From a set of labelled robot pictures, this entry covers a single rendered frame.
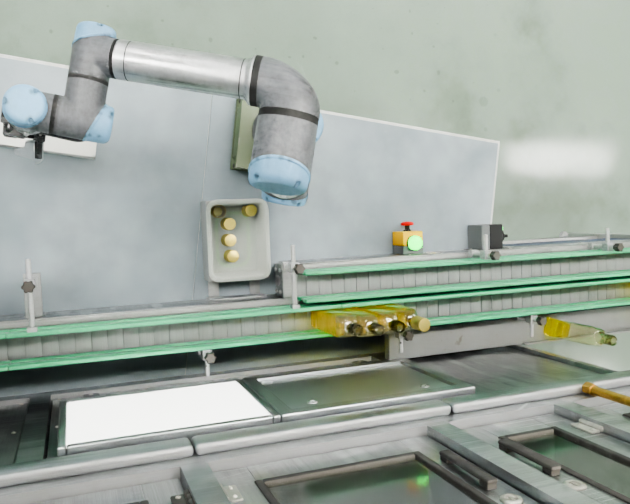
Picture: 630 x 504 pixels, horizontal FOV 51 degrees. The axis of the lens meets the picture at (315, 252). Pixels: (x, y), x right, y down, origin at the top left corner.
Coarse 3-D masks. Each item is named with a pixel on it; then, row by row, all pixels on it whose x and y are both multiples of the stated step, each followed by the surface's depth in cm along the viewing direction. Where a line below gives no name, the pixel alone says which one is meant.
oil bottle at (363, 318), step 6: (348, 312) 173; (354, 312) 173; (360, 312) 172; (366, 312) 172; (360, 318) 166; (366, 318) 166; (372, 318) 166; (360, 324) 166; (366, 324) 165; (366, 330) 165; (360, 336) 167; (366, 336) 166
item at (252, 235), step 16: (208, 208) 175; (240, 208) 185; (208, 224) 175; (240, 224) 186; (256, 224) 187; (208, 240) 176; (240, 240) 186; (256, 240) 187; (208, 256) 176; (240, 256) 186; (256, 256) 188; (224, 272) 185; (240, 272) 186; (256, 272) 185
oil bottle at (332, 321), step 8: (312, 312) 181; (320, 312) 175; (328, 312) 171; (336, 312) 170; (344, 312) 170; (312, 320) 181; (320, 320) 175; (328, 320) 169; (336, 320) 164; (344, 320) 163; (352, 320) 164; (320, 328) 175; (328, 328) 170; (336, 328) 165; (344, 328) 163; (336, 336) 165; (344, 336) 164
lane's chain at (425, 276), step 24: (480, 264) 201; (504, 264) 204; (528, 264) 208; (552, 264) 211; (576, 264) 214; (600, 264) 218; (624, 264) 221; (312, 288) 182; (336, 288) 185; (360, 288) 188; (384, 288) 190
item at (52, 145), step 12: (0, 132) 160; (0, 144) 161; (12, 144) 161; (24, 144) 162; (48, 144) 164; (60, 144) 165; (72, 144) 166; (84, 144) 167; (96, 144) 168; (72, 156) 171; (84, 156) 168
